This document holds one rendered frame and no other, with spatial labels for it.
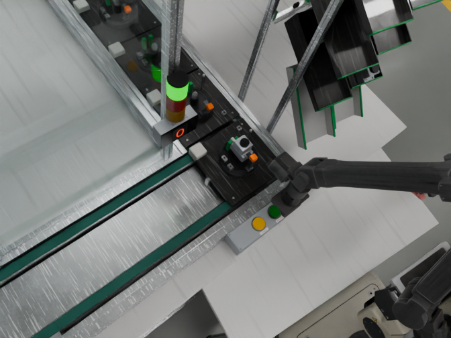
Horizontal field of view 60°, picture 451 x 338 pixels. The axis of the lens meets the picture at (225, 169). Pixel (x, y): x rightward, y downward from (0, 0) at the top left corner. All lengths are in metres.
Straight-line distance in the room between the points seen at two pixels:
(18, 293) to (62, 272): 0.12
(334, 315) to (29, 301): 1.34
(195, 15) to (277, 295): 1.21
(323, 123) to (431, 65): 2.17
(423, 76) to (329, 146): 1.90
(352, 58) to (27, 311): 1.14
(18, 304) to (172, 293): 0.43
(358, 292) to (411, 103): 1.59
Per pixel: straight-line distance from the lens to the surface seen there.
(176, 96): 0.92
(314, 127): 1.40
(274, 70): 1.71
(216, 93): 1.44
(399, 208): 1.62
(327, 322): 2.02
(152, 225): 1.27
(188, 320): 2.15
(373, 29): 1.01
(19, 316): 1.28
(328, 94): 1.26
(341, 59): 1.13
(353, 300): 2.08
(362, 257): 1.48
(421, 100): 3.24
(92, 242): 1.27
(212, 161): 1.30
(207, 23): 1.81
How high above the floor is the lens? 2.14
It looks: 64 degrees down
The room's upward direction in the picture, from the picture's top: 21 degrees clockwise
